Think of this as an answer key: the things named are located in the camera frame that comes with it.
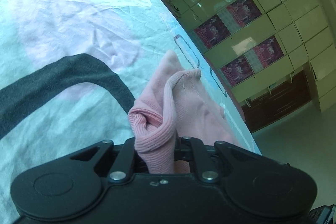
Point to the pink mouse logo t-shirt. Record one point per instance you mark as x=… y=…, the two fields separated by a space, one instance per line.
x=175 y=104

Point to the upper right purple poster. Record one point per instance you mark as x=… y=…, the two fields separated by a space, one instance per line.
x=264 y=54

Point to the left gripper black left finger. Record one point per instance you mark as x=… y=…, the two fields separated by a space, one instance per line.
x=119 y=162

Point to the corner wall shelves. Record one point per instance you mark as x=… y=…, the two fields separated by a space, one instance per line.
x=275 y=82

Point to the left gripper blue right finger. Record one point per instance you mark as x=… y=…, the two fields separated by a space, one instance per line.
x=194 y=151

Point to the lower right purple poster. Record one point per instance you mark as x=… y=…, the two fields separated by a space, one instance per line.
x=237 y=70

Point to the purple poster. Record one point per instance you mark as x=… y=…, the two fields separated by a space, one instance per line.
x=238 y=14
x=237 y=70
x=211 y=32
x=264 y=54

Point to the light blue patterned bedsheet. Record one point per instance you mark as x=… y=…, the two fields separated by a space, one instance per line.
x=70 y=70

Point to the pale green wardrobe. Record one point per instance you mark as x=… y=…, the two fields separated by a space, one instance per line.
x=305 y=30

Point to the lower left purple poster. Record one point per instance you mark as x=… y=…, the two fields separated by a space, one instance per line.
x=211 y=32

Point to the dark brown wooden door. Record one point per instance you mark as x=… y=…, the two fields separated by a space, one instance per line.
x=280 y=101

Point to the upper left purple poster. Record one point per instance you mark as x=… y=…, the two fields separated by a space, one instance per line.
x=238 y=14

